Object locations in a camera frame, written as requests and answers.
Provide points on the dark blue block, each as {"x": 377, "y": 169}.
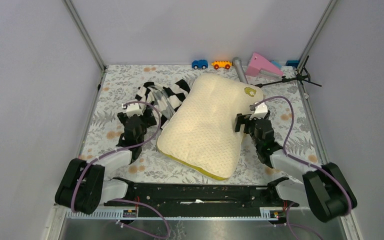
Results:
{"x": 292, "y": 63}

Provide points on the grey microphone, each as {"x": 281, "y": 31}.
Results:
{"x": 237, "y": 64}

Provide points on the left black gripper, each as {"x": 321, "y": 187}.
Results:
{"x": 147, "y": 121}

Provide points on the yellow white pillow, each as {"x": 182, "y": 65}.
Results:
{"x": 201, "y": 134}

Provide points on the left aluminium frame post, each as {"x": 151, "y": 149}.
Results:
{"x": 71, "y": 8}

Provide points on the black mini tripod stand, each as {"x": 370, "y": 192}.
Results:
{"x": 302, "y": 76}

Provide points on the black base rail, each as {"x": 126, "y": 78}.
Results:
{"x": 203, "y": 200}

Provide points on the aluminium frame post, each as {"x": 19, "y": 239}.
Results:
{"x": 71, "y": 8}
{"x": 319, "y": 27}

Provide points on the black white striped pillowcase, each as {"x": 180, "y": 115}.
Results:
{"x": 166, "y": 99}

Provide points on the blue toy car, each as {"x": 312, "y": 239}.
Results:
{"x": 200, "y": 64}

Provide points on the orange yellow toy car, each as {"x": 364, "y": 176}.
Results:
{"x": 221, "y": 65}

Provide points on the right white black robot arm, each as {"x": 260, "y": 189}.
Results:
{"x": 322, "y": 188}

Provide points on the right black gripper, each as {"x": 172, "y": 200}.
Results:
{"x": 242, "y": 119}

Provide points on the right aluminium frame post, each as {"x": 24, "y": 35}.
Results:
{"x": 319, "y": 27}

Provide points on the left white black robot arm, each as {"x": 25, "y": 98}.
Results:
{"x": 85, "y": 184}

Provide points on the light blue block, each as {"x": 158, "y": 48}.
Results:
{"x": 277, "y": 64}

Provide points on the pink triangular block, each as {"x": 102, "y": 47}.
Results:
{"x": 258, "y": 63}

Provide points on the floral patterned table mat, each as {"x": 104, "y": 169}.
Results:
{"x": 121, "y": 84}

